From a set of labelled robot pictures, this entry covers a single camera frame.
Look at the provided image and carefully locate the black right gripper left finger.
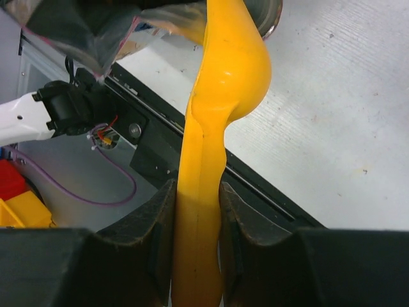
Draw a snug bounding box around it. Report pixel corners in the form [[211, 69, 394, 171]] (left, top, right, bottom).
[[1, 179, 176, 306]]

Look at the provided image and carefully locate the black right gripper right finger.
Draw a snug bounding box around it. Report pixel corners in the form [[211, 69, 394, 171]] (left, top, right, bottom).
[[220, 183, 408, 306]]

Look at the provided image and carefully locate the yellow plastic scoop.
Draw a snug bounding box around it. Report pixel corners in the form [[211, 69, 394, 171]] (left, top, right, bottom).
[[171, 1, 272, 306]]

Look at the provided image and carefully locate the pet food bag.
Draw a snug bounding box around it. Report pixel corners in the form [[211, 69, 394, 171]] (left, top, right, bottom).
[[0, 0, 284, 79]]

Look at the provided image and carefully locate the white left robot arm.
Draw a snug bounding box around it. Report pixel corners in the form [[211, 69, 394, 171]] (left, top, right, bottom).
[[1, 68, 118, 146]]

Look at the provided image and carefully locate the yellow storage bin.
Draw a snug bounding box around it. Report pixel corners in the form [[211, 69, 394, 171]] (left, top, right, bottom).
[[1, 191, 53, 228]]

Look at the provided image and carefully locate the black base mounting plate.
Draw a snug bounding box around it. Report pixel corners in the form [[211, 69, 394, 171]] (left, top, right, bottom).
[[105, 64, 321, 230]]

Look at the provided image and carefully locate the red storage bin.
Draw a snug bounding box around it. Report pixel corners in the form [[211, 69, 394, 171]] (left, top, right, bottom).
[[0, 159, 26, 200]]

